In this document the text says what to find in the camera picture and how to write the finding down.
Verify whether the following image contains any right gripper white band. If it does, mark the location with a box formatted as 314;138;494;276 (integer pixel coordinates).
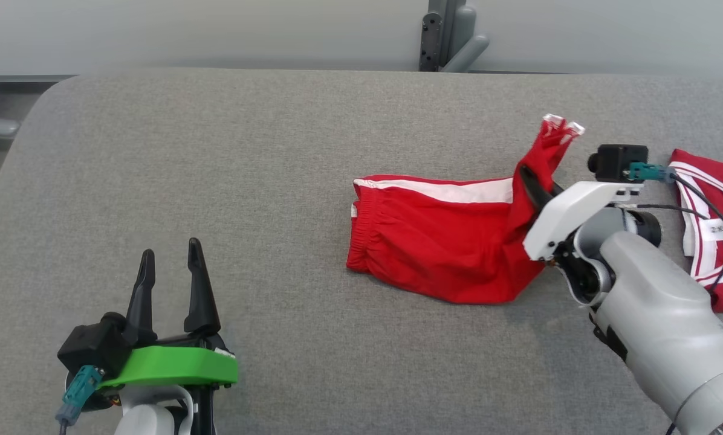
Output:
519;166;646;262

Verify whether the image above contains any grey metal stand post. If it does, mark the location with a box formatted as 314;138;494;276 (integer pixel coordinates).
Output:
419;0;490;73

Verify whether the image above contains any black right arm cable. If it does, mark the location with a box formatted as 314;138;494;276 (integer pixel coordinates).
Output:
627;162;723;291

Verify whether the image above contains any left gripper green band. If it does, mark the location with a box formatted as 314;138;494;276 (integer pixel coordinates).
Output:
99;237;239;388

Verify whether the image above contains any red shorts white stripe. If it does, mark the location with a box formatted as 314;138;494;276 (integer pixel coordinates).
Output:
346;114;585;305

